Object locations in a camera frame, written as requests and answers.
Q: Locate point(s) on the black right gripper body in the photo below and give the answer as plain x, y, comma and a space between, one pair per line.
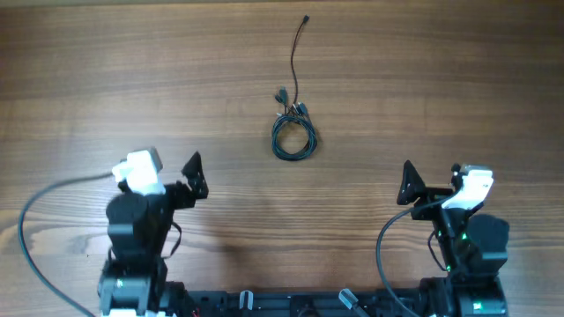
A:
435, 194

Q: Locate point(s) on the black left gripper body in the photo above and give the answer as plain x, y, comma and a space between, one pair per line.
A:
178, 197

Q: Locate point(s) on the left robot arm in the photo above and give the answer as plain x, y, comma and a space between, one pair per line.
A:
133, 281

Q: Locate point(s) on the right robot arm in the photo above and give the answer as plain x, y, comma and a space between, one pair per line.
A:
473, 245

